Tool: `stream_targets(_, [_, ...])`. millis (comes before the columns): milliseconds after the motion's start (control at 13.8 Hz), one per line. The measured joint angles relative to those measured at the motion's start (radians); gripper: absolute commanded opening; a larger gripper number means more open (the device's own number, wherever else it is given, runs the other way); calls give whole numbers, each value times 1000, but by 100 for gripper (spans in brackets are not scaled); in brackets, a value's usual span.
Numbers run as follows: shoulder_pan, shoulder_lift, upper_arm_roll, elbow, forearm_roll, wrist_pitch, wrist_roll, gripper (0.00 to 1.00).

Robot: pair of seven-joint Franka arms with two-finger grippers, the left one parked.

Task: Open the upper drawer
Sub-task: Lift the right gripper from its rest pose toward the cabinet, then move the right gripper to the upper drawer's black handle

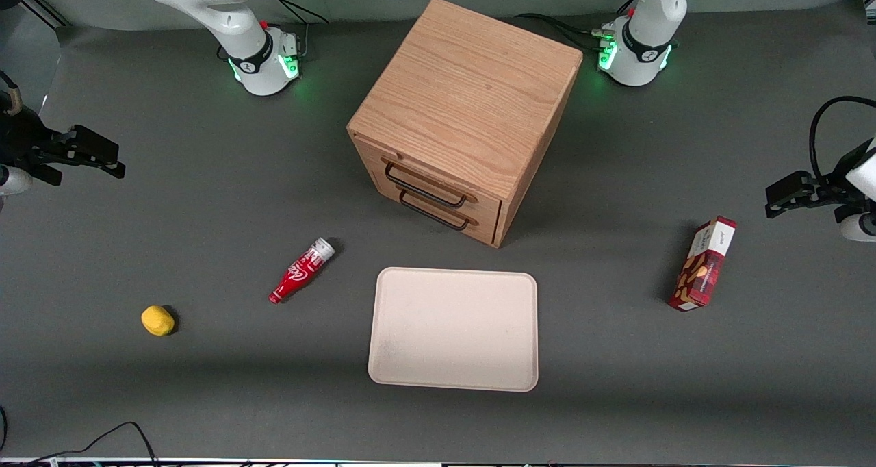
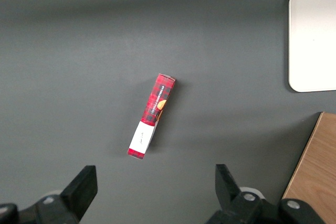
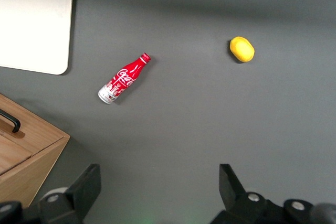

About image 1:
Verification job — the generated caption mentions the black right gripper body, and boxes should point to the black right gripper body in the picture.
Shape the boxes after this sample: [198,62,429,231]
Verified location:
[0,108,54,173]

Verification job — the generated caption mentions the wooden tool holder block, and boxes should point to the wooden tool holder block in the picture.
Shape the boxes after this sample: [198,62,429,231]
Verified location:
[352,135,504,225]

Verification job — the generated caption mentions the black hex key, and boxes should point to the black hex key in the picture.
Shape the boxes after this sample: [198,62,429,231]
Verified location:
[384,160,478,210]

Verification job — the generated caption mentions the wooden drawer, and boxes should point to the wooden drawer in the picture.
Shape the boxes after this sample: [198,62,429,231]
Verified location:
[366,169,502,246]

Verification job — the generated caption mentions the wooden drawer cabinet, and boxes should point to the wooden drawer cabinet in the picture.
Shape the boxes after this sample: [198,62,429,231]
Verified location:
[347,0,584,249]

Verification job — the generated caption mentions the red cookie box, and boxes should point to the red cookie box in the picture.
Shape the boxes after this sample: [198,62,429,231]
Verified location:
[668,216,738,312]

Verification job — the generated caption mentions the yellow lemon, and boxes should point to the yellow lemon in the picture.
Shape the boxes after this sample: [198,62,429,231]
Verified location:
[141,305,176,336]

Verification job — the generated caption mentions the red cola bottle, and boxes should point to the red cola bottle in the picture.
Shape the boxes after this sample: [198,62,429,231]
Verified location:
[268,238,337,305]

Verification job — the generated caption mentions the beige plastic tray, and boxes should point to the beige plastic tray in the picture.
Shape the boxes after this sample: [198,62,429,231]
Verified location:
[368,267,539,392]

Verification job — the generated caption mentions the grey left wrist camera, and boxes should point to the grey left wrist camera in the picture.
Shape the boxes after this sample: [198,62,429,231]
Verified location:
[839,210,876,243]

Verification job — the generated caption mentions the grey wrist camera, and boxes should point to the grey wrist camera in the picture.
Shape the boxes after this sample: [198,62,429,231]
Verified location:
[0,166,33,197]
[839,210,876,243]

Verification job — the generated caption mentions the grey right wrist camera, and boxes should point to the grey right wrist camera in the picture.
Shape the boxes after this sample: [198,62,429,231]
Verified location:
[0,166,33,197]

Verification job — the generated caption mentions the black cable with tan sleeve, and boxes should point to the black cable with tan sleeve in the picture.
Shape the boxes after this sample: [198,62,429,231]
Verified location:
[0,70,25,116]

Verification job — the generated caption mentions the black metal drawer handle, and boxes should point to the black metal drawer handle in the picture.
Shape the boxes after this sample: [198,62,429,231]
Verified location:
[399,188,478,232]

